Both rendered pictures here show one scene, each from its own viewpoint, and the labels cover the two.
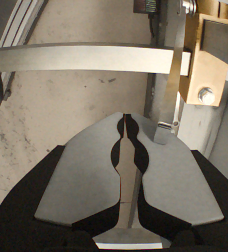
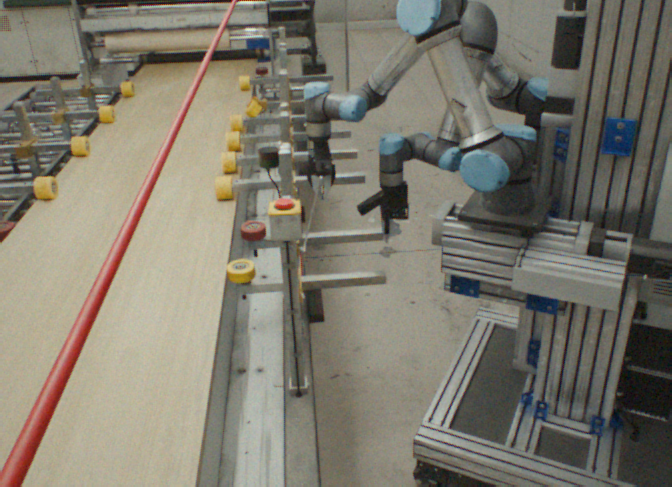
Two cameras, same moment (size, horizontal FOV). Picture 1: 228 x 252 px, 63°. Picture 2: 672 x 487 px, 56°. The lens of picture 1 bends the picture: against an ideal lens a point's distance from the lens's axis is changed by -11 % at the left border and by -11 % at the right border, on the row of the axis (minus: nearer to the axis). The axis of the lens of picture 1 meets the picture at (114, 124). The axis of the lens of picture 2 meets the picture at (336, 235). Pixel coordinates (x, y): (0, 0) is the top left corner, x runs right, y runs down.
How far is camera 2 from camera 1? 1.92 m
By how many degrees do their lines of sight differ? 31
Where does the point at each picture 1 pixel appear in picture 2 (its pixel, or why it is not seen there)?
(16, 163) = not seen: hidden behind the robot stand
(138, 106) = not seen: hidden behind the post
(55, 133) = (403, 320)
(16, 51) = (365, 233)
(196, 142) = (258, 260)
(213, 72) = not seen: hidden behind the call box
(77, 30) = (388, 419)
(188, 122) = (269, 268)
